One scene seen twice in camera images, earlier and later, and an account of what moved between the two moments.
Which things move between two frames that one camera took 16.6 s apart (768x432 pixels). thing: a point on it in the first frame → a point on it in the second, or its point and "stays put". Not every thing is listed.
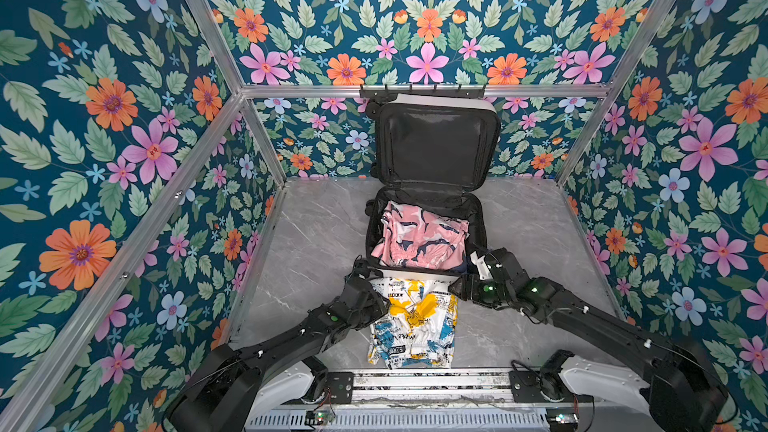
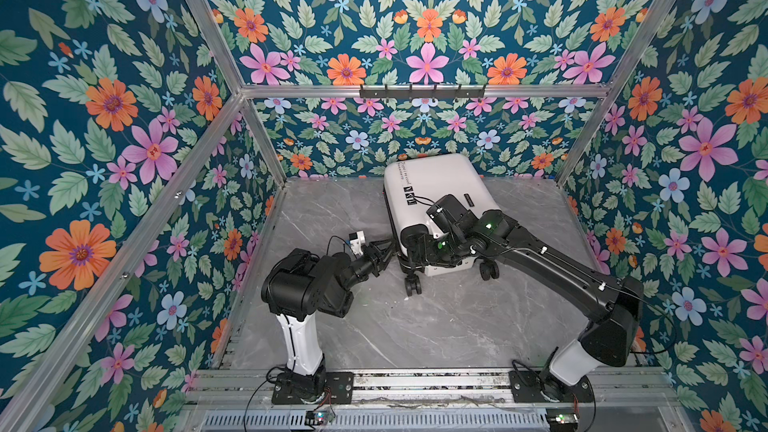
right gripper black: x=471 y=288 → x=422 y=244
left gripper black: x=379 y=303 → x=374 y=259
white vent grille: x=406 y=421 stays put
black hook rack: x=385 y=93 stays put
